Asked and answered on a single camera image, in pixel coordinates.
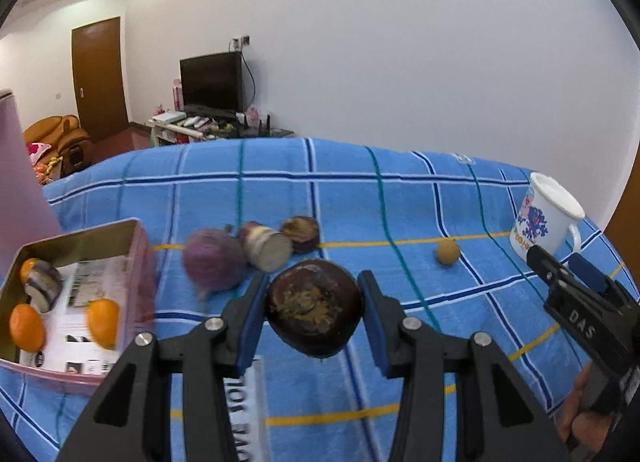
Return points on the brown longan fruit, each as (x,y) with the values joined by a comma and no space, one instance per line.
(448,252)

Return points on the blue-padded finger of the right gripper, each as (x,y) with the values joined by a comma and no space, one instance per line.
(587,273)

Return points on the white floral enamel mug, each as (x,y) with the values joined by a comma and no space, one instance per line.
(548,215)

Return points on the purple round radish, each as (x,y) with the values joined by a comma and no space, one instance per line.
(214,260)

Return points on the brown wooden door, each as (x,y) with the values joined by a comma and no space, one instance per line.
(97,75)

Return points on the person's hand holding gripper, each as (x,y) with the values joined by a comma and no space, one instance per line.
(587,420)

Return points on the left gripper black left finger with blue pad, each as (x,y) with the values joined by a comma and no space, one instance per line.
(128,416)

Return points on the brown leather armchair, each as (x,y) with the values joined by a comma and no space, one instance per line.
(71,147)

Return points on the white TV stand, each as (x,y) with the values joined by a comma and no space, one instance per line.
(173,127)

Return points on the tiny orange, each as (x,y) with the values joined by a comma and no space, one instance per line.
(26,269)

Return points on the small cut sugarcane piece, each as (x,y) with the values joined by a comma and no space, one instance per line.
(267,249)

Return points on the pink floral cushion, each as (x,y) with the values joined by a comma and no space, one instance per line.
(36,150)

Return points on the dark water chestnut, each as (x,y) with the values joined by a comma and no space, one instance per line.
(304,233)
(315,307)

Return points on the pink metal tin box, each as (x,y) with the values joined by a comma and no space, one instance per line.
(126,237)

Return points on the large orange mandarin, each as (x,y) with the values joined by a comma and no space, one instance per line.
(26,328)

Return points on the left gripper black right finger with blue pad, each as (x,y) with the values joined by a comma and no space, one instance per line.
(498,416)

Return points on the printed paper sheet in tin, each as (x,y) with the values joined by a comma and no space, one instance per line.
(73,315)

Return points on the black television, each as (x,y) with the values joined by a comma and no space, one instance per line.
(213,81)

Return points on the small orange mandarin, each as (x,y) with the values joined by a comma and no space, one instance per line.
(102,320)

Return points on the tall pink cylindrical container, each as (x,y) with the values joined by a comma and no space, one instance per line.
(25,214)

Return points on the large cut sugarcane piece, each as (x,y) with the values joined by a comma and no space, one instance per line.
(44,286)

